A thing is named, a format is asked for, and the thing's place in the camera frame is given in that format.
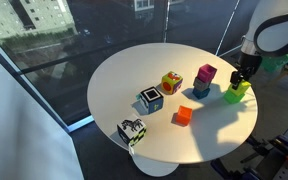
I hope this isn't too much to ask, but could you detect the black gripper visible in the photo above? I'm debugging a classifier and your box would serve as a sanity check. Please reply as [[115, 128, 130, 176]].
[[230, 51, 262, 90]]

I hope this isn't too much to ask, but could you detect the light green block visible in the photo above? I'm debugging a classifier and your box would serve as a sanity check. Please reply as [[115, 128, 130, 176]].
[[228, 80, 252, 97]]

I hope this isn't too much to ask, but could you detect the magenta block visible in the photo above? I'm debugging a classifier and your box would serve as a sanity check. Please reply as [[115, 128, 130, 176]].
[[196, 63, 218, 84]]

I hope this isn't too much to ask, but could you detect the grey block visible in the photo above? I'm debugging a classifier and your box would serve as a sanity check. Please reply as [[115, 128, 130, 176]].
[[192, 76, 212, 93]]

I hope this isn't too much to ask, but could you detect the blue block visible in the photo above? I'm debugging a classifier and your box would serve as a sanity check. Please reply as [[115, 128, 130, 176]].
[[192, 87, 211, 100]]

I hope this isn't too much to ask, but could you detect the orange block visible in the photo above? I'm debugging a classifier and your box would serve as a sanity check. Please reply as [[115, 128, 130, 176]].
[[175, 105, 194, 127]]

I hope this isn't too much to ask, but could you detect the colourful yellow orange fabric cube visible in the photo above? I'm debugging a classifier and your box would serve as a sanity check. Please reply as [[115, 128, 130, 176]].
[[160, 70, 184, 96]]

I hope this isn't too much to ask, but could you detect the black and blue clamp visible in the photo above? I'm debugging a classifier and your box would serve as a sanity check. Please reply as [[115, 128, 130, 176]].
[[239, 134, 279, 165]]

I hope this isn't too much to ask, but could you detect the dark blue clamp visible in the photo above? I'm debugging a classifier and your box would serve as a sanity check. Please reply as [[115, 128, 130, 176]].
[[210, 157, 262, 180]]

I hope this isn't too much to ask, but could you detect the black white dice cube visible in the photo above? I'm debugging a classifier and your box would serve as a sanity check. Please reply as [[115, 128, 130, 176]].
[[136, 86, 165, 115]]

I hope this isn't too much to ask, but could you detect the zebra checker fabric cube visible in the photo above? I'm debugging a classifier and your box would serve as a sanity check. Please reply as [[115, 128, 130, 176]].
[[116, 117, 148, 156]]

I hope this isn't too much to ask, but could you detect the beige building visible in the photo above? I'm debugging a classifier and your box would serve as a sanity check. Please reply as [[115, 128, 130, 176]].
[[0, 0, 77, 40]]

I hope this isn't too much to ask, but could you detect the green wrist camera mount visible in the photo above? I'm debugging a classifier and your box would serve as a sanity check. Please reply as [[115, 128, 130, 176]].
[[260, 49, 288, 73]]

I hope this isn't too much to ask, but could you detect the black camera cable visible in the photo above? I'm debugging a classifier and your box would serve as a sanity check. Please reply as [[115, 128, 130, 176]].
[[253, 5, 288, 58]]

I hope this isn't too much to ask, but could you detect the white table pedestal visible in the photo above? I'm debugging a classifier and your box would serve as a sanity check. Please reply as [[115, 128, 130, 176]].
[[131, 154, 179, 178]]

